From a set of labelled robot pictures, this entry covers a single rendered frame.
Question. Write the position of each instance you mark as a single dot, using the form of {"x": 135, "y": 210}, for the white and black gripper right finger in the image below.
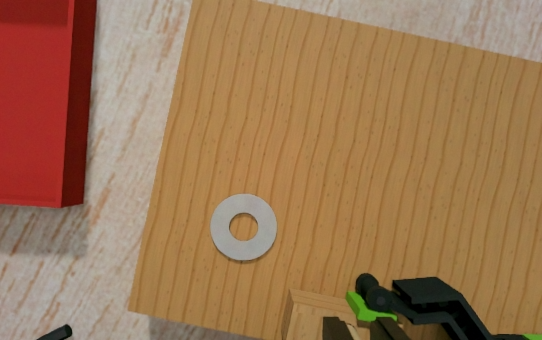
{"x": 386, "y": 328}

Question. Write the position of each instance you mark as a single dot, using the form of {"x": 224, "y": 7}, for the red open tray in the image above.
{"x": 46, "y": 60}

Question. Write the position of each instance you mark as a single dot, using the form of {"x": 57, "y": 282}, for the black spring clamp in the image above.
{"x": 374, "y": 301}

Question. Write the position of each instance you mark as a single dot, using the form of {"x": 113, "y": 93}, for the small light wooden block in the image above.
{"x": 304, "y": 311}

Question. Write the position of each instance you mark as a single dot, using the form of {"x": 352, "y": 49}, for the black hex key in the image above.
{"x": 60, "y": 333}

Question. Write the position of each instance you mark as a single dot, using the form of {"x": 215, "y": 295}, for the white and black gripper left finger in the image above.
{"x": 335, "y": 329}

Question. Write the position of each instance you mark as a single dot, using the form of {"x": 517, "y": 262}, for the light brown wooden bench board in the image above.
{"x": 379, "y": 152}

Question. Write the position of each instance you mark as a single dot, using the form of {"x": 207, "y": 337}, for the grey washer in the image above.
{"x": 220, "y": 227}

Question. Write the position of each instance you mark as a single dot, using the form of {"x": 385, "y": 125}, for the light wooden dowel pin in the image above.
{"x": 353, "y": 332}

